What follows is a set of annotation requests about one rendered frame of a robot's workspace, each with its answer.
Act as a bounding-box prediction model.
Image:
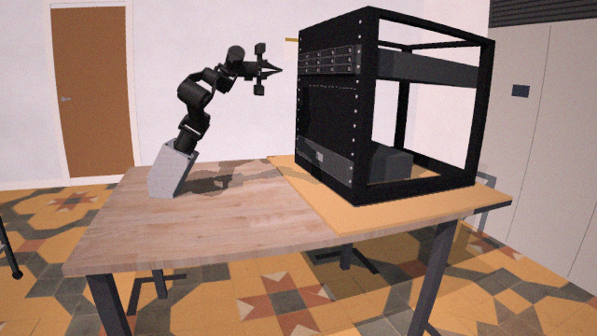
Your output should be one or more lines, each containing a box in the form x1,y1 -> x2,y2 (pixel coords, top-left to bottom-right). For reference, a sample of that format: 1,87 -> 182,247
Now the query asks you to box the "black metal rack frame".
295,6 -> 495,207

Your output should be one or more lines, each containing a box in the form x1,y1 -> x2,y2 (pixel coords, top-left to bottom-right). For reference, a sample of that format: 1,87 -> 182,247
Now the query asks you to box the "tan flat board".
267,155 -> 513,237

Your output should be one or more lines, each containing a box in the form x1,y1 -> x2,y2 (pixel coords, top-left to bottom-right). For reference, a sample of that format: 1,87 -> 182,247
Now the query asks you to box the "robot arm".
174,46 -> 245,156

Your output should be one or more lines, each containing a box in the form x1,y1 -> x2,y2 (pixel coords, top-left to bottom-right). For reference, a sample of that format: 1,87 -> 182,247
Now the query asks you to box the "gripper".
240,43 -> 283,96

